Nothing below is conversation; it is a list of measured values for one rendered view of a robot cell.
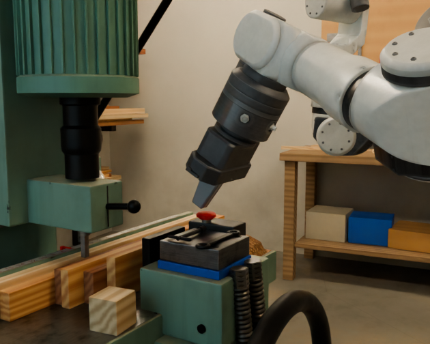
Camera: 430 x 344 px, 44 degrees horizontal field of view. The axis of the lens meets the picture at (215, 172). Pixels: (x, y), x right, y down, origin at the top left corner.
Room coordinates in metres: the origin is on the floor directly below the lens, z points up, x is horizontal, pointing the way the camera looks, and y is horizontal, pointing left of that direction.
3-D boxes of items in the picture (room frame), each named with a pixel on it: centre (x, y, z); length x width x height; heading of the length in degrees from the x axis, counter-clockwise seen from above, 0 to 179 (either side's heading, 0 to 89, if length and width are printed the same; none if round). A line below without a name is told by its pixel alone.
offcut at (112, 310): (0.66, 0.13, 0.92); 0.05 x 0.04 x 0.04; 156
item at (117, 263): (0.83, 0.10, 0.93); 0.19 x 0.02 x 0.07; 149
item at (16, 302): (0.92, 0.13, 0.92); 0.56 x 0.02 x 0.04; 149
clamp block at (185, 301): (0.75, 0.01, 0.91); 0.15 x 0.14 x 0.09; 149
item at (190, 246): (0.75, 0.01, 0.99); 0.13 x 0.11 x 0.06; 149
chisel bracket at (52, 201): (0.82, 0.22, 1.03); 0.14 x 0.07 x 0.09; 59
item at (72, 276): (0.82, 0.15, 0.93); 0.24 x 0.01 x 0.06; 149
